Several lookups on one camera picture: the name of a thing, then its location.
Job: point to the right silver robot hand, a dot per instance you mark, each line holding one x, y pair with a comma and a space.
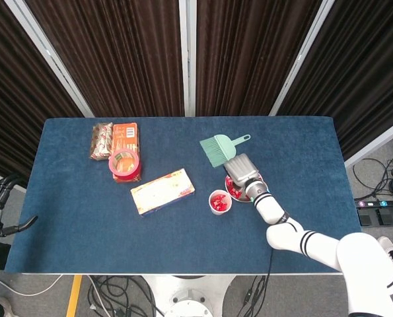
242, 170

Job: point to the silver metal plate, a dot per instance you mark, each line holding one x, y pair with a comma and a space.
244, 200

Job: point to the brown fabric divider panel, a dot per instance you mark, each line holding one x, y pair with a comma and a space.
249, 56
11, 82
117, 56
364, 66

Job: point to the beige red snack packet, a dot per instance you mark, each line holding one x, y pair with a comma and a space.
100, 142

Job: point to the blue table cloth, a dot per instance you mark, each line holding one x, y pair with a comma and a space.
183, 237

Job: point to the white sneaker black laces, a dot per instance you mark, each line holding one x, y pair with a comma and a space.
386, 241

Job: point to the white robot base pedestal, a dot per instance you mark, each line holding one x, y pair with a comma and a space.
189, 297

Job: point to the yellow floor tape strip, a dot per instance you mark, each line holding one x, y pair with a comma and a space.
74, 297

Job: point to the black numbered pedal strip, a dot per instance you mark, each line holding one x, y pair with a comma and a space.
381, 216

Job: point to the white paper cup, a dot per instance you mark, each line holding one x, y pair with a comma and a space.
221, 213

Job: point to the red tape roll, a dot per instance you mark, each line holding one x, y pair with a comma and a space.
127, 174

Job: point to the long yellow blue box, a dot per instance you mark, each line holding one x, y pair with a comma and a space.
163, 193

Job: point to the mint green hand brush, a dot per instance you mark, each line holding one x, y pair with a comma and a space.
222, 148

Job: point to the orange cardboard box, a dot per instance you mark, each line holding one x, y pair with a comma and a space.
125, 135

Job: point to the white divider frame post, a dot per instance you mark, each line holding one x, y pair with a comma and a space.
378, 143
187, 66
46, 49
300, 56

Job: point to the white table frame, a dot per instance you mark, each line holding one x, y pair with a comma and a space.
183, 274

